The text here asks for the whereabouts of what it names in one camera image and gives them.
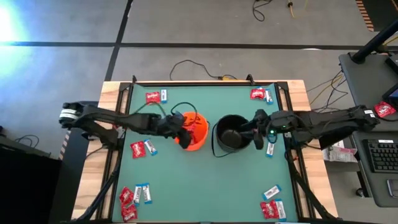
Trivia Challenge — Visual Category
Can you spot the yellow floor cable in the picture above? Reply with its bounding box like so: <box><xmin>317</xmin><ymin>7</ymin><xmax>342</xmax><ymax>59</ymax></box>
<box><xmin>309</xmin><ymin>73</ymin><xmax>345</xmax><ymax>105</ymax></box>

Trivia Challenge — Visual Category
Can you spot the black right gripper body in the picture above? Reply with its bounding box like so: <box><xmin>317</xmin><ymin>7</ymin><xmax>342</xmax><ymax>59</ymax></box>
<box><xmin>253</xmin><ymin>108</ymin><xmax>276</xmax><ymax>139</ymax></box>

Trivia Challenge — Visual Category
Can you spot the red candy packet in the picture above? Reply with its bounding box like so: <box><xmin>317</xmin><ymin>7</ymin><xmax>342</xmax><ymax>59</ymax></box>
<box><xmin>374</xmin><ymin>101</ymin><xmax>397</xmax><ymax>118</ymax></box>
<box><xmin>130</xmin><ymin>141</ymin><xmax>147</xmax><ymax>159</ymax></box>
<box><xmin>250</xmin><ymin>88</ymin><xmax>266</xmax><ymax>100</ymax></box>
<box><xmin>145</xmin><ymin>91</ymin><xmax>161</xmax><ymax>105</ymax></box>
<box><xmin>269</xmin><ymin>200</ymin><xmax>280</xmax><ymax>218</ymax></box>
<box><xmin>260</xmin><ymin>202</ymin><xmax>272</xmax><ymax>220</ymax></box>
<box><xmin>119</xmin><ymin>186</ymin><xmax>135</xmax><ymax>207</ymax></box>
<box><xmin>121</xmin><ymin>204</ymin><xmax>138</xmax><ymax>223</ymax></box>

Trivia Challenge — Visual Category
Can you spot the grey computer mouse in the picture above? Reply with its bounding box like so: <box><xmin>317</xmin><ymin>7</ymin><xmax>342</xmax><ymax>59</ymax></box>
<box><xmin>386</xmin><ymin>179</ymin><xmax>398</xmax><ymax>199</ymax></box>

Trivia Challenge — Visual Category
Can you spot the black cabinet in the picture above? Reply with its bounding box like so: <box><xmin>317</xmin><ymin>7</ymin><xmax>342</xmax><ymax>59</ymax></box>
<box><xmin>0</xmin><ymin>135</ymin><xmax>62</xmax><ymax>224</ymax></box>

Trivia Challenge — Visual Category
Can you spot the black halloween bucket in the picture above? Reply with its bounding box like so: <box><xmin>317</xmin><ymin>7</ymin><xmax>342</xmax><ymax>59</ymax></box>
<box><xmin>211</xmin><ymin>114</ymin><xmax>254</xmax><ymax>158</ymax></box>

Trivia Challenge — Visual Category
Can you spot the orange halloween bucket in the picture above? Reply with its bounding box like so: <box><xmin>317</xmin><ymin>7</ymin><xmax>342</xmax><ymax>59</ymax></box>
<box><xmin>170</xmin><ymin>101</ymin><xmax>210</xmax><ymax>152</ymax></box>

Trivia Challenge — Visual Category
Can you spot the dark screen device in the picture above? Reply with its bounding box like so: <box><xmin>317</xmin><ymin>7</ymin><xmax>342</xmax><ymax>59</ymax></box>
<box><xmin>381</xmin><ymin>81</ymin><xmax>398</xmax><ymax>109</ymax></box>

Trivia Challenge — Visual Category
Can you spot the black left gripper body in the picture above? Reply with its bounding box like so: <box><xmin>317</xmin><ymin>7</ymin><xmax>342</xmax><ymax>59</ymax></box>
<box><xmin>157</xmin><ymin>111</ymin><xmax>187</xmax><ymax>138</ymax></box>

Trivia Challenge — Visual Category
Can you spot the black floor cable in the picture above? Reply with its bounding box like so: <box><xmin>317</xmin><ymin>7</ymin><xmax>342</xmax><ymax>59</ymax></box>
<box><xmin>169</xmin><ymin>59</ymin><xmax>223</xmax><ymax>82</ymax></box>
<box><xmin>252</xmin><ymin>0</ymin><xmax>274</xmax><ymax>22</ymax></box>

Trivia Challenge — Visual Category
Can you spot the black table frame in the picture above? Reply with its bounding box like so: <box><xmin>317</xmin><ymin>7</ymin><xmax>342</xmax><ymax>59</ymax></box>
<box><xmin>70</xmin><ymin>74</ymin><xmax>341</xmax><ymax>224</ymax></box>

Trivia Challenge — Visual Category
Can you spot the black keyboard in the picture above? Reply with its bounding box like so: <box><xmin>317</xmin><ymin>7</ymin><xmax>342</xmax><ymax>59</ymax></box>
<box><xmin>362</xmin><ymin>138</ymin><xmax>398</xmax><ymax>174</ymax></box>

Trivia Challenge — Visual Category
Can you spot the orange black striped strip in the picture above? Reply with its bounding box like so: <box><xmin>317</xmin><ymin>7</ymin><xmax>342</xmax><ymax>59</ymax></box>
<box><xmin>355</xmin><ymin>0</ymin><xmax>376</xmax><ymax>32</ymax></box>

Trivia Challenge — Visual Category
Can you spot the black monitor pole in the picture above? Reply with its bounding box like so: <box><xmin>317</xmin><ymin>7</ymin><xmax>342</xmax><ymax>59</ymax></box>
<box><xmin>350</xmin><ymin>19</ymin><xmax>398</xmax><ymax>65</ymax></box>

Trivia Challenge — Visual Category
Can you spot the clear plastic candy bag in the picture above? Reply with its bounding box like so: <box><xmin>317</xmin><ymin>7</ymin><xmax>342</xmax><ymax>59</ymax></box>
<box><xmin>322</xmin><ymin>143</ymin><xmax>359</xmax><ymax>163</ymax></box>

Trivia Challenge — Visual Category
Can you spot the grey desk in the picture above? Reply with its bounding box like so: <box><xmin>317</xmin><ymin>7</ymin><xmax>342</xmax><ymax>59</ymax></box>
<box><xmin>338</xmin><ymin>51</ymin><xmax>398</xmax><ymax>208</ymax></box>

